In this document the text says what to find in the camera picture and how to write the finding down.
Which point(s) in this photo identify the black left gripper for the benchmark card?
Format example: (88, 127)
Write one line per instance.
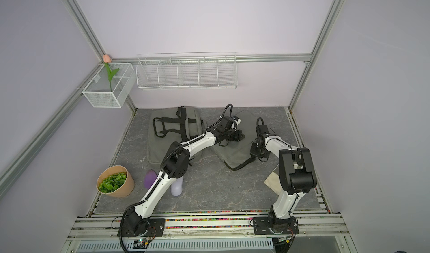
(239, 133)

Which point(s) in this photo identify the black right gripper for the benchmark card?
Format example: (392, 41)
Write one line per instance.
(252, 151)

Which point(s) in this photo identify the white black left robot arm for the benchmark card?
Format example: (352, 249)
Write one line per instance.
(175, 164)

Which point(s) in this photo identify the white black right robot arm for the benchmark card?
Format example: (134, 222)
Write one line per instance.
(296, 177)

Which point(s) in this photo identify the lilac computer mouse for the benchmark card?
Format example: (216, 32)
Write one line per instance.
(177, 187)

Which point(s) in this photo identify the beige work glove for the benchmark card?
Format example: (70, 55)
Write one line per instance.
(273, 181)

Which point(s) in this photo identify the purple pink object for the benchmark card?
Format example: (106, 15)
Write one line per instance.
(150, 178)

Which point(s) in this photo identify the brown pot with green plant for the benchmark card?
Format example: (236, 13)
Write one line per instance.
(116, 182)

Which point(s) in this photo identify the artificial pink tulip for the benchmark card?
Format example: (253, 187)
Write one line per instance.
(110, 72)

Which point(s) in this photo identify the grey bag with black straps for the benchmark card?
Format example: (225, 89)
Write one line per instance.
(179, 124)

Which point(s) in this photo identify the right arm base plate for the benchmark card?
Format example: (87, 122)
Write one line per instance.
(274, 226)

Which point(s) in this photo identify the white wire wall shelf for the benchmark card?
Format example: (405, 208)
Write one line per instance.
(187, 70)

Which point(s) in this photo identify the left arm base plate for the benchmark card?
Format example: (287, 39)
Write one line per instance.
(154, 227)

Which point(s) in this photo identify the white mesh wall basket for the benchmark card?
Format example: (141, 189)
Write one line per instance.
(98, 93)

